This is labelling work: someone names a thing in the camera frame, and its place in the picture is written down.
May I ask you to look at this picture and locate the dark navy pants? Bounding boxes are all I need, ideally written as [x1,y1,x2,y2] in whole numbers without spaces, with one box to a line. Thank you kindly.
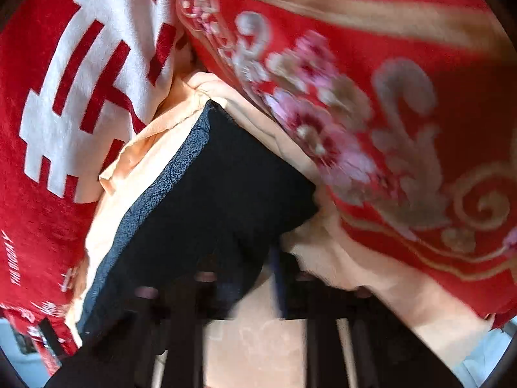
[77,100,319,346]

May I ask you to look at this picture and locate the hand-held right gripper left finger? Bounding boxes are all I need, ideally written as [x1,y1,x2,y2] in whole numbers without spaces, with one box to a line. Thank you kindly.
[45,272,227,388]

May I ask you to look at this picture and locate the peach cloth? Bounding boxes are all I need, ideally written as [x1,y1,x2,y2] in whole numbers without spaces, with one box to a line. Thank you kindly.
[65,70,497,372]

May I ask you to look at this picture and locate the red floral blanket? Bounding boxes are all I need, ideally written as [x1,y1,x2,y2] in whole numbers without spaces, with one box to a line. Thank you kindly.
[170,0,517,328]

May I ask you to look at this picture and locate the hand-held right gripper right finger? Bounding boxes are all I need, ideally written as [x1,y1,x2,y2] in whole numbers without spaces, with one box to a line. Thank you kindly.
[270,247,465,388]

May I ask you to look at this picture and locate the red blanket with white print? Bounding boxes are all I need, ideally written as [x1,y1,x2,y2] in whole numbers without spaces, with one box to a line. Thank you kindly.
[0,0,190,374]

